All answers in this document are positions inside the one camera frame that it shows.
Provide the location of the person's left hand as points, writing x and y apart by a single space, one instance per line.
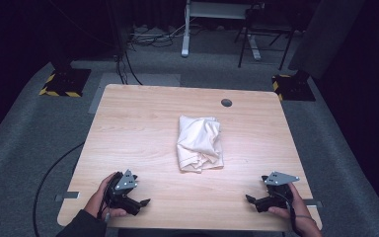
95 204

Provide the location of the pink long-sleeve cat print shirt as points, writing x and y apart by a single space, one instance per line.
199 141

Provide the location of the grey fabric panel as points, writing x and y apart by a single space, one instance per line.
329 33

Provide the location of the person's right hand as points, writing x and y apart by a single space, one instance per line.
304 217

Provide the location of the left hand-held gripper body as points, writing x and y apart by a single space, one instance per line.
118 197

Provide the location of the grey round table grommet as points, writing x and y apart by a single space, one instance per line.
226 102

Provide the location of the black metal chair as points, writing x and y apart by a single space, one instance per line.
269 28

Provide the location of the grey metal table bracket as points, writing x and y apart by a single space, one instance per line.
67 196
314 203

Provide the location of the black stand base yellow stripes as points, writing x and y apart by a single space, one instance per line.
69 80
292 87

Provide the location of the white desk frame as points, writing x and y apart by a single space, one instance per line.
186 36

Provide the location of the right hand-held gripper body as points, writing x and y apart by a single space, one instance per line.
278 200

